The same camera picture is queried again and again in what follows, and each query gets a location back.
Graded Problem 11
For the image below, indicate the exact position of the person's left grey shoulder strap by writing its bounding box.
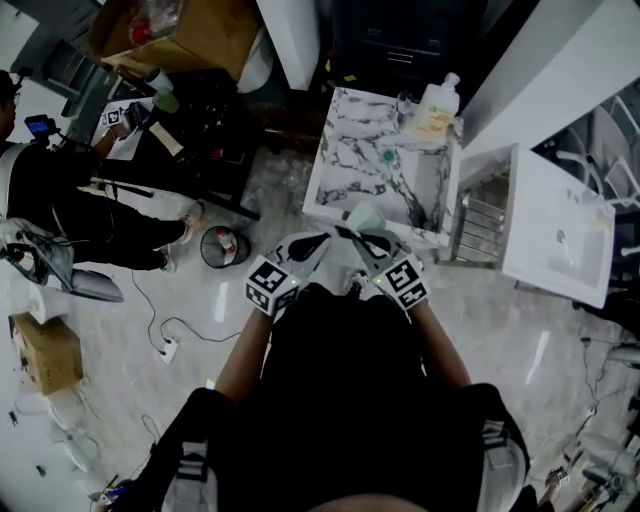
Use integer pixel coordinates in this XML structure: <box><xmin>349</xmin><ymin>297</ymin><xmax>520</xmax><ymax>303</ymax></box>
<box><xmin>164</xmin><ymin>439</ymin><xmax>221</xmax><ymax>512</ymax></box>

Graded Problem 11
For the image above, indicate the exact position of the grey plastic seat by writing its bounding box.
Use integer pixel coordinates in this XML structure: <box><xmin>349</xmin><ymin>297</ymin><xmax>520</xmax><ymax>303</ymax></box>
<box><xmin>0</xmin><ymin>217</ymin><xmax>126</xmax><ymax>304</ymax></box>

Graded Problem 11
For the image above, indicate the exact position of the marble sink vanity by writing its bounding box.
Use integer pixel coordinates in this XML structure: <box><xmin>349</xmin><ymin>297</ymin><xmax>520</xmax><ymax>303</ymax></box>
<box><xmin>302</xmin><ymin>85</ymin><xmax>464</xmax><ymax>251</ymax></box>

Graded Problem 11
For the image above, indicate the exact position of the white round bucket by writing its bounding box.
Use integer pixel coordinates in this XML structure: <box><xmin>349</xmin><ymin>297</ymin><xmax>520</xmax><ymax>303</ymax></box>
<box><xmin>237</xmin><ymin>29</ymin><xmax>277</xmax><ymax>94</ymax></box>

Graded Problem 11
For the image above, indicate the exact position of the person's right forearm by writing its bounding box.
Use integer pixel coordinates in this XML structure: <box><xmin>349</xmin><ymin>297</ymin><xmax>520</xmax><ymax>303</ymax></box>
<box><xmin>407</xmin><ymin>299</ymin><xmax>474</xmax><ymax>389</ymax></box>

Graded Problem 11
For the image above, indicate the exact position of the black cable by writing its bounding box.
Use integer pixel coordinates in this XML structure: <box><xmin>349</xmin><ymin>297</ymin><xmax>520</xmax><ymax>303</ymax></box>
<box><xmin>130</xmin><ymin>269</ymin><xmax>244</xmax><ymax>352</ymax></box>

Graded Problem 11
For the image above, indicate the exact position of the white partition board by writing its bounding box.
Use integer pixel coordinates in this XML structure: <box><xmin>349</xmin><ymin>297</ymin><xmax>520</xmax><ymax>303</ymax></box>
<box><xmin>459</xmin><ymin>0</ymin><xmax>640</xmax><ymax>162</ymax></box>
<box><xmin>256</xmin><ymin>0</ymin><xmax>322</xmax><ymax>93</ymax></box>

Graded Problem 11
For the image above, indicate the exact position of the white paper roll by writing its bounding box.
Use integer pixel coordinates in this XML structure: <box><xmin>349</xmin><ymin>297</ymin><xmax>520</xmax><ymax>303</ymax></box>
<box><xmin>9</xmin><ymin>279</ymin><xmax>72</xmax><ymax>324</ymax></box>

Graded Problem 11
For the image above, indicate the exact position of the white ceramic sink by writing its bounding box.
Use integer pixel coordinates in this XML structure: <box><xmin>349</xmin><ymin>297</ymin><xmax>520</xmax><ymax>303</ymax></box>
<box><xmin>501</xmin><ymin>144</ymin><xmax>617</xmax><ymax>310</ymax></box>

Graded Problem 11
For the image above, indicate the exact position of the grey metal sink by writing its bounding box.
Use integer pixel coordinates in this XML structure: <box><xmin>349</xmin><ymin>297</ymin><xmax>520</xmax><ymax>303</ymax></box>
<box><xmin>42</xmin><ymin>39</ymin><xmax>121</xmax><ymax>117</ymax></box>

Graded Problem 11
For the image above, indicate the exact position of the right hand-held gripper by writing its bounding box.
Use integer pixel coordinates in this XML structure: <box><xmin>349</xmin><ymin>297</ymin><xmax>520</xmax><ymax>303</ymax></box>
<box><xmin>334</xmin><ymin>225</ymin><xmax>432</xmax><ymax>312</ymax></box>

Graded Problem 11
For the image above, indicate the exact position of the white metal chair frame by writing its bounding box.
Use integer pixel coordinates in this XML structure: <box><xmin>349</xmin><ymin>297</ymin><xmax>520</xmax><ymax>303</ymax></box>
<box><xmin>549</xmin><ymin>94</ymin><xmax>640</xmax><ymax>209</ymax></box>

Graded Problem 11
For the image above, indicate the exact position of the black table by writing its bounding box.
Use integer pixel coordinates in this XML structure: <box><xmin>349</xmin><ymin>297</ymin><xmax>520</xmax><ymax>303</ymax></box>
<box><xmin>94</xmin><ymin>69</ymin><xmax>262</xmax><ymax>222</ymax></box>

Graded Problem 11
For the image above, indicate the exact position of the clear bag with red item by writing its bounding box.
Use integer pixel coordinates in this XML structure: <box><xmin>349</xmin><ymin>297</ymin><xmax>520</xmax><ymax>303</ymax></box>
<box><xmin>127</xmin><ymin>0</ymin><xmax>177</xmax><ymax>47</ymax></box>

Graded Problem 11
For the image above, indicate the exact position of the small closed cardboard box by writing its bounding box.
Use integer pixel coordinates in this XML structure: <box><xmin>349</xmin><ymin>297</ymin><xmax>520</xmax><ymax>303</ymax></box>
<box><xmin>9</xmin><ymin>313</ymin><xmax>85</xmax><ymax>398</ymax></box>

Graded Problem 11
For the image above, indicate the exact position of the black drawer cabinet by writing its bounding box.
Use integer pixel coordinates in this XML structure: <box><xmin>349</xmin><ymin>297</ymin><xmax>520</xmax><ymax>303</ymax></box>
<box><xmin>329</xmin><ymin>0</ymin><xmax>486</xmax><ymax>96</ymax></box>

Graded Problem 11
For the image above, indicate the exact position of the black wire waste basket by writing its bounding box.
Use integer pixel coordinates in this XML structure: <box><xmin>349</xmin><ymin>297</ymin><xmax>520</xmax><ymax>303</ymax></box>
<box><xmin>199</xmin><ymin>225</ymin><xmax>252</xmax><ymax>269</ymax></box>

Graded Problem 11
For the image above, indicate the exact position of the person's grey shoulder strap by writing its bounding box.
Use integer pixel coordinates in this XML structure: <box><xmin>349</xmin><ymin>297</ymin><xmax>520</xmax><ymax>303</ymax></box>
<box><xmin>478</xmin><ymin>419</ymin><xmax>527</xmax><ymax>512</ymax></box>
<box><xmin>164</xmin><ymin>439</ymin><xmax>221</xmax><ymax>512</ymax></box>

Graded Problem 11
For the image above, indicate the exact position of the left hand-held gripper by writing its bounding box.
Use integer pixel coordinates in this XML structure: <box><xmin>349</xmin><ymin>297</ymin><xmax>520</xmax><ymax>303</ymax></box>
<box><xmin>244</xmin><ymin>231</ymin><xmax>332</xmax><ymax>317</ymax></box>

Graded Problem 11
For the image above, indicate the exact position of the green cup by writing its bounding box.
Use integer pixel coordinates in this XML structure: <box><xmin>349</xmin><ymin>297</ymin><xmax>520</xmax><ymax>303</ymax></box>
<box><xmin>151</xmin><ymin>89</ymin><xmax>180</xmax><ymax>114</ymax></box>

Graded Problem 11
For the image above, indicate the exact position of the person's left forearm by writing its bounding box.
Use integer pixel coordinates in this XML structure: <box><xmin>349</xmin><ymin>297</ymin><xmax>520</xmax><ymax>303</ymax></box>
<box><xmin>214</xmin><ymin>307</ymin><xmax>274</xmax><ymax>406</ymax></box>

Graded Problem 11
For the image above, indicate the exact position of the beige wooden board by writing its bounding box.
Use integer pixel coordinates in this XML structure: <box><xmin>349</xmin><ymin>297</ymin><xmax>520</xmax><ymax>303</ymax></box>
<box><xmin>148</xmin><ymin>122</ymin><xmax>184</xmax><ymax>157</ymax></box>

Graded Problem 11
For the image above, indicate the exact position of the person's right shoe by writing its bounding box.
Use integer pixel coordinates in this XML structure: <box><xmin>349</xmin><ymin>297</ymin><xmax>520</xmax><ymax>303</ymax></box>
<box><xmin>349</xmin><ymin>269</ymin><xmax>372</xmax><ymax>301</ymax></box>

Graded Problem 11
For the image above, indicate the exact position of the large open cardboard box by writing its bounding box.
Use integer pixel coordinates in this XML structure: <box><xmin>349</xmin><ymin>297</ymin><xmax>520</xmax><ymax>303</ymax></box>
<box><xmin>89</xmin><ymin>0</ymin><xmax>267</xmax><ymax>84</ymax></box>

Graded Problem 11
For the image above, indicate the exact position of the white cup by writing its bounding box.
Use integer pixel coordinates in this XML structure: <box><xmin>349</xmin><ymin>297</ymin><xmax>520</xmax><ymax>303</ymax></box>
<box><xmin>144</xmin><ymin>67</ymin><xmax>175</xmax><ymax>94</ymax></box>

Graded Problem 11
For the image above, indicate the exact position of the small white inset sink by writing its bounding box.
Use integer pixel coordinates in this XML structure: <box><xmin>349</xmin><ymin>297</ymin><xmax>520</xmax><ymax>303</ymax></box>
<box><xmin>106</xmin><ymin>97</ymin><xmax>152</xmax><ymax>162</ymax></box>

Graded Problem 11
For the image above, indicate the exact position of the white ceramic fixture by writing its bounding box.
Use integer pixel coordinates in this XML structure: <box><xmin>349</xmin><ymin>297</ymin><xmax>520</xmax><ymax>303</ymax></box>
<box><xmin>45</xmin><ymin>389</ymin><xmax>102</xmax><ymax>472</ymax></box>

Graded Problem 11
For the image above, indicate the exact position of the chrome rack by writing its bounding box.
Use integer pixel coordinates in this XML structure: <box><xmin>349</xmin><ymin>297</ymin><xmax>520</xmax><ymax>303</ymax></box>
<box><xmin>447</xmin><ymin>167</ymin><xmax>516</xmax><ymax>266</ymax></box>

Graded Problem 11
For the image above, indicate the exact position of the person's right grey shoulder strap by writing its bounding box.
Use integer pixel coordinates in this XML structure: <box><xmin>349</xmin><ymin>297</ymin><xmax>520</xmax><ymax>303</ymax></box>
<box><xmin>478</xmin><ymin>419</ymin><xmax>527</xmax><ymax>512</ymax></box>

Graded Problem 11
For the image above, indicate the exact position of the white pump soap bottle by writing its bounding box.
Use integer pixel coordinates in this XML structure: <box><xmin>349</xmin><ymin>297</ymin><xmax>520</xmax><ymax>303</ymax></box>
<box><xmin>409</xmin><ymin>72</ymin><xmax>462</xmax><ymax>142</ymax></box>

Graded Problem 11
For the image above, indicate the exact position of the person's black clothing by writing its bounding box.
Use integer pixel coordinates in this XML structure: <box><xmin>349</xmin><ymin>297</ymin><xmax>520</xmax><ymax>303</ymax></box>
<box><xmin>137</xmin><ymin>282</ymin><xmax>531</xmax><ymax>512</ymax></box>

